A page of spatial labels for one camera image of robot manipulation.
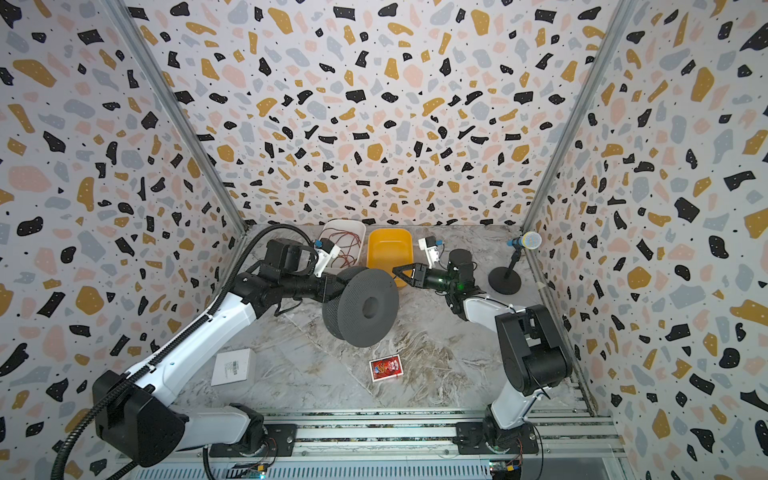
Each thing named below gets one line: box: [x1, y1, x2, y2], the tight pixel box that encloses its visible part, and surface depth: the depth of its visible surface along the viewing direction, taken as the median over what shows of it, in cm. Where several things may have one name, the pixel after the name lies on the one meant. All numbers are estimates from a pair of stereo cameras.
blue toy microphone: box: [506, 231, 542, 250], surface depth 86 cm
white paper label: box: [211, 348, 257, 387], surface depth 82 cm
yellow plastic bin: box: [367, 228, 415, 287], surface depth 116 cm
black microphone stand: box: [488, 246, 522, 295], surface depth 108 cm
